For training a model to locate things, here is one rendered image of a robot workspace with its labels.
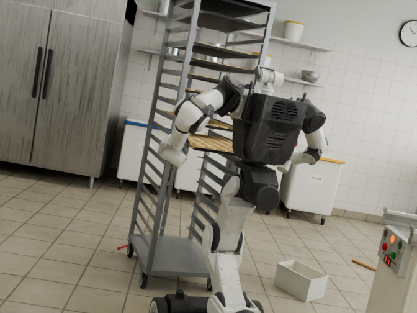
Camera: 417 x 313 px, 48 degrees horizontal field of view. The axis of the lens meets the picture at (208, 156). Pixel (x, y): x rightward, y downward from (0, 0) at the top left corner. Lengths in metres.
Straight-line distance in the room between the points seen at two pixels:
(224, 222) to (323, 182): 3.22
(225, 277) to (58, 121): 3.12
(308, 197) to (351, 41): 1.99
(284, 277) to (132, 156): 2.42
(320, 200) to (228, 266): 3.21
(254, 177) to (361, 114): 4.21
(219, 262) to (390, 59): 4.42
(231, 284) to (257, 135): 0.75
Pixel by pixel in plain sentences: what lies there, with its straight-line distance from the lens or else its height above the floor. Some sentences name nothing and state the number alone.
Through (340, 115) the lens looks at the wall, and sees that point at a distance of 6.07.
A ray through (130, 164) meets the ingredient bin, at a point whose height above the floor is 0.31.
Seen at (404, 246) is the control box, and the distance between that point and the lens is 1.97.
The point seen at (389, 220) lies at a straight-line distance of 2.20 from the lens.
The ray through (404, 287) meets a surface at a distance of 2.00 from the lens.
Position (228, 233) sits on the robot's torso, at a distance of 2.33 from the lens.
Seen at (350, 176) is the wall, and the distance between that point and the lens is 6.21.
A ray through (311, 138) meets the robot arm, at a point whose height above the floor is 1.13.
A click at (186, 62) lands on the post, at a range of 2.67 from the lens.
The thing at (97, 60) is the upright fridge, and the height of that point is 1.33.
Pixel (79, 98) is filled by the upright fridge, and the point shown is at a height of 0.92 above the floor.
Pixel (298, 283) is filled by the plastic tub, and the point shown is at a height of 0.09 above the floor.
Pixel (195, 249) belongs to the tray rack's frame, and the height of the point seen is 0.15.
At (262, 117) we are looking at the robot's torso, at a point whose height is 1.19.
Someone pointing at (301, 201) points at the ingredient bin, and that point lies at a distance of 5.41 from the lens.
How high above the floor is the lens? 1.26
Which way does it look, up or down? 8 degrees down
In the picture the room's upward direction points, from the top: 11 degrees clockwise
